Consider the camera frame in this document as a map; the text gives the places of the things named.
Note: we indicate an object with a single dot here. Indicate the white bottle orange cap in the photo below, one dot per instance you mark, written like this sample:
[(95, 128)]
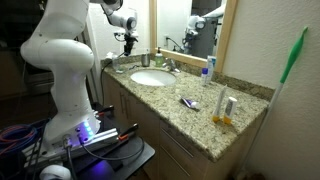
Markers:
[(230, 110)]

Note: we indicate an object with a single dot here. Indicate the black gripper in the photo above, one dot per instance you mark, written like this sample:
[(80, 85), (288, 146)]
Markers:
[(130, 40)]

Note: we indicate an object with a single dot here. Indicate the white oval sink basin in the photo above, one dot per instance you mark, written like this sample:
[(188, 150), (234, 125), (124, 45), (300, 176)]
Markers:
[(153, 78)]

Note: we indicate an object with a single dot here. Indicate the silver metal cup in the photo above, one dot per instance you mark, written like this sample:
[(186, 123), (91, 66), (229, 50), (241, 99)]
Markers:
[(145, 60)]

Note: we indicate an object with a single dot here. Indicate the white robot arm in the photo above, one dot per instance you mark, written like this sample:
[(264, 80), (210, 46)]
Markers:
[(63, 60)]

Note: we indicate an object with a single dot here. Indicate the black orange clamp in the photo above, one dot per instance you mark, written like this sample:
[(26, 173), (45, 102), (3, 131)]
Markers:
[(128, 131), (106, 110)]

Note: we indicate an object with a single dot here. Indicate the wood framed mirror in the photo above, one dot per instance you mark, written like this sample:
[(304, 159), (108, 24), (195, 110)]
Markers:
[(228, 33)]

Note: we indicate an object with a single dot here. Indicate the chrome sink faucet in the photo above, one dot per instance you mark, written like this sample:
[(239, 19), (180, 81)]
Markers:
[(171, 65)]

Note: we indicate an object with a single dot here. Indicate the tall white blue tube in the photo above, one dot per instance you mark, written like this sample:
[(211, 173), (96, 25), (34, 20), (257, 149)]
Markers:
[(211, 68)]

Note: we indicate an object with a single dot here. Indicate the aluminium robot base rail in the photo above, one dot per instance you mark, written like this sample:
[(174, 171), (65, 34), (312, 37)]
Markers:
[(100, 138)]

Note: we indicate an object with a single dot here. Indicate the white round device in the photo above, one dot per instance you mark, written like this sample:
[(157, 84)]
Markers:
[(55, 173)]

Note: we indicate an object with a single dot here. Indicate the green soap pump bottle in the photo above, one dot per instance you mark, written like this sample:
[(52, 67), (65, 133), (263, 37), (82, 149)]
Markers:
[(159, 60)]

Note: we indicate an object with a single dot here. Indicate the wooden vanity cabinet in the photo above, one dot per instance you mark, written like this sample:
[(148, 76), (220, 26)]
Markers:
[(140, 116)]

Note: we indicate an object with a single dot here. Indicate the purple toothpaste tube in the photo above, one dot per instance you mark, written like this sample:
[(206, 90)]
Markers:
[(189, 102)]

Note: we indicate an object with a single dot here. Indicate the small white blue-capped bottle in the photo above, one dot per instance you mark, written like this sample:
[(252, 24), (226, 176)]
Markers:
[(204, 77)]

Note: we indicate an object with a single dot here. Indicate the white lotion tube orange cap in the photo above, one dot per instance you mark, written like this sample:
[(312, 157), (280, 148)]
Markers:
[(219, 103)]

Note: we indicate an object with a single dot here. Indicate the black robot cart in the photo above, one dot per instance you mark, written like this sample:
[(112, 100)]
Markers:
[(133, 155)]

